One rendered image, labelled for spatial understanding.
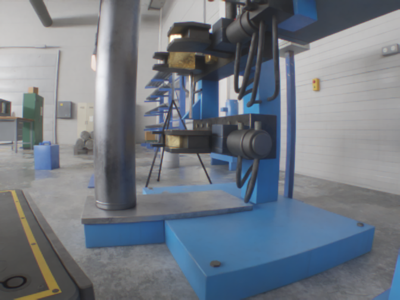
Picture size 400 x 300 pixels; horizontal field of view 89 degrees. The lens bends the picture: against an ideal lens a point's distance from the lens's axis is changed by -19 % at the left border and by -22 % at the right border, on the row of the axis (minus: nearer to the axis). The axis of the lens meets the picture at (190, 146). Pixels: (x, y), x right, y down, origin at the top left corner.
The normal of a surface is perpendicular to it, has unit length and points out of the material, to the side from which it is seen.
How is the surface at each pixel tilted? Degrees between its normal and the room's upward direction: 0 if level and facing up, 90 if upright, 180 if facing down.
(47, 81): 90
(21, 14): 90
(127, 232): 90
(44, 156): 90
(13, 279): 0
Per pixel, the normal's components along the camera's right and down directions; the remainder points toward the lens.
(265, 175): 0.32, 0.05
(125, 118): 0.73, 0.04
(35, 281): 0.01, -1.00
